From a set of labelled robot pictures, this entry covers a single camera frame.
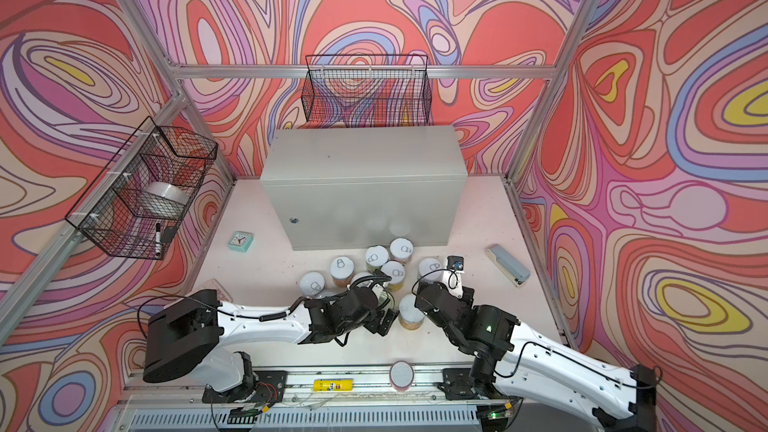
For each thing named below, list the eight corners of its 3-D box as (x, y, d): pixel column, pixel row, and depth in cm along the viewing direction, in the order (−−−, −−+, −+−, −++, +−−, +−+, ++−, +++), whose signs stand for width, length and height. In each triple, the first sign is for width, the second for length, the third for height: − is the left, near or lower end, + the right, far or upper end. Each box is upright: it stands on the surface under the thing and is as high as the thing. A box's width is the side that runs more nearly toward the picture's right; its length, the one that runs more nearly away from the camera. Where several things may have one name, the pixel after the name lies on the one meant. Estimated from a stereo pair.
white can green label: (362, 269, 95) (360, 261, 91) (371, 250, 100) (370, 242, 96) (381, 276, 94) (381, 268, 90) (390, 257, 98) (390, 248, 94)
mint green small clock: (229, 251, 100) (226, 248, 98) (235, 233, 105) (233, 230, 103) (249, 251, 100) (247, 248, 98) (255, 233, 105) (253, 230, 103)
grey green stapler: (517, 288, 92) (524, 281, 88) (484, 254, 100) (489, 246, 96) (526, 282, 94) (532, 274, 90) (493, 249, 101) (497, 240, 97)
